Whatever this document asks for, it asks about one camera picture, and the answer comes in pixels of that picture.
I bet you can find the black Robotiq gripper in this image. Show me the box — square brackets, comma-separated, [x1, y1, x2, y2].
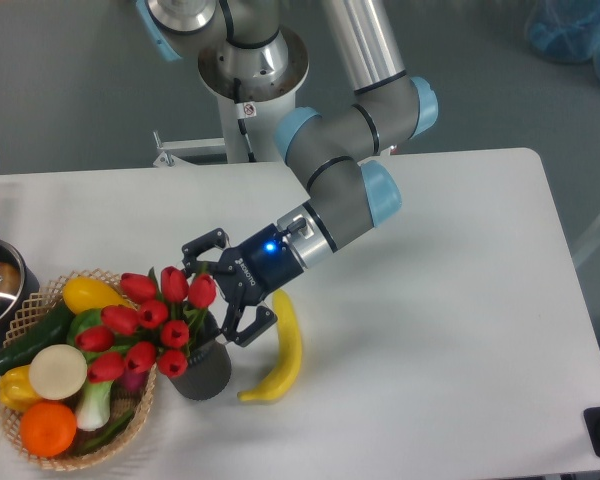
[181, 224, 303, 347]

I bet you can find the red tulip bouquet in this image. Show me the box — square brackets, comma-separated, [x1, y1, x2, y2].
[67, 267, 216, 384]

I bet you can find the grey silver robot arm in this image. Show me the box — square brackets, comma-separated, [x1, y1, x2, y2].
[136, 1, 438, 346]

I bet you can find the dark grey ribbed vase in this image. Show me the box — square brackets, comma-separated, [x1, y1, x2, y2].
[170, 312, 232, 401]

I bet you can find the yellow banana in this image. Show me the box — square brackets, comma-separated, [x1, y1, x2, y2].
[237, 289, 303, 403]

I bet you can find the purple red radish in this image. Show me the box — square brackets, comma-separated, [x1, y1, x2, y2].
[116, 371, 148, 393]

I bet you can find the yellow squash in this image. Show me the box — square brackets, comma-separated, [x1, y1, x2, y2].
[62, 277, 132, 314]

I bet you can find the green chili pepper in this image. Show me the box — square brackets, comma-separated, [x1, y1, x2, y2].
[73, 409, 135, 456]

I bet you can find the green cucumber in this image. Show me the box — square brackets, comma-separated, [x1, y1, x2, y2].
[0, 301, 75, 376]

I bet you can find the woven wicker basket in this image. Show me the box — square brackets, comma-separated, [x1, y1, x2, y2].
[0, 269, 157, 472]

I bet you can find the green bok choy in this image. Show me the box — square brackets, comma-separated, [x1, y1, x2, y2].
[66, 309, 125, 431]

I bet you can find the white round radish slice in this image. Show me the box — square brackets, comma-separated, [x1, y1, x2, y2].
[29, 344, 87, 400]

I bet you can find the orange fruit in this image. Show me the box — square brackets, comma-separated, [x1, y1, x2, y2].
[19, 401, 77, 457]

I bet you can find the yellow bell pepper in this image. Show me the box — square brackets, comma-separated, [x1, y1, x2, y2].
[0, 365, 43, 413]

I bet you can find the blue plastic bag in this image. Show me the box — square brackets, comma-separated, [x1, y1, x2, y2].
[524, 1, 600, 81]

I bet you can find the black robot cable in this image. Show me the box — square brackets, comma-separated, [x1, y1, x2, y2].
[232, 77, 257, 164]

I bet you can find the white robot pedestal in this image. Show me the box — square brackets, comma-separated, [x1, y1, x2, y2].
[152, 29, 399, 169]

